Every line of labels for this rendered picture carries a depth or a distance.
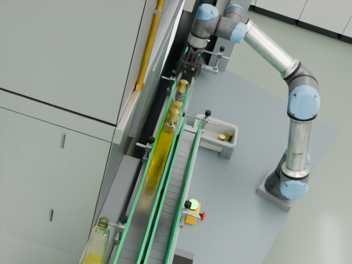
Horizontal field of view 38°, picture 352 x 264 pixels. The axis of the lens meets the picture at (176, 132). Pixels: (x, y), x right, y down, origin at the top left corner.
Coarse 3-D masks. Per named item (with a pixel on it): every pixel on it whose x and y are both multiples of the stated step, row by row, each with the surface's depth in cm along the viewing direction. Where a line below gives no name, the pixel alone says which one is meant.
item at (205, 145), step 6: (192, 126) 265; (204, 138) 249; (204, 144) 251; (210, 144) 250; (216, 144) 249; (222, 144) 249; (204, 150) 253; (210, 150) 253; (216, 150) 252; (222, 150) 251; (228, 150) 250; (222, 156) 253; (228, 156) 253
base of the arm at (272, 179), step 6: (276, 168) 237; (270, 174) 240; (276, 174) 235; (270, 180) 238; (276, 180) 235; (270, 186) 237; (276, 186) 235; (270, 192) 237; (276, 192) 235; (282, 198) 236
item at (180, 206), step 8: (200, 128) 231; (192, 152) 219; (192, 160) 213; (184, 184) 204; (184, 192) 198; (176, 216) 195; (176, 224) 184; (176, 232) 181; (168, 248) 183; (168, 256) 173
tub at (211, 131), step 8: (200, 120) 262; (216, 120) 261; (208, 128) 264; (216, 128) 263; (224, 128) 262; (232, 128) 262; (208, 136) 261; (216, 136) 262; (224, 144) 248; (232, 144) 249
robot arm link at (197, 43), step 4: (192, 36) 189; (188, 40) 192; (192, 40) 190; (196, 40) 189; (200, 40) 189; (204, 40) 189; (208, 40) 192; (192, 44) 190; (196, 44) 190; (200, 44) 190; (204, 44) 191; (196, 48) 192; (200, 48) 192
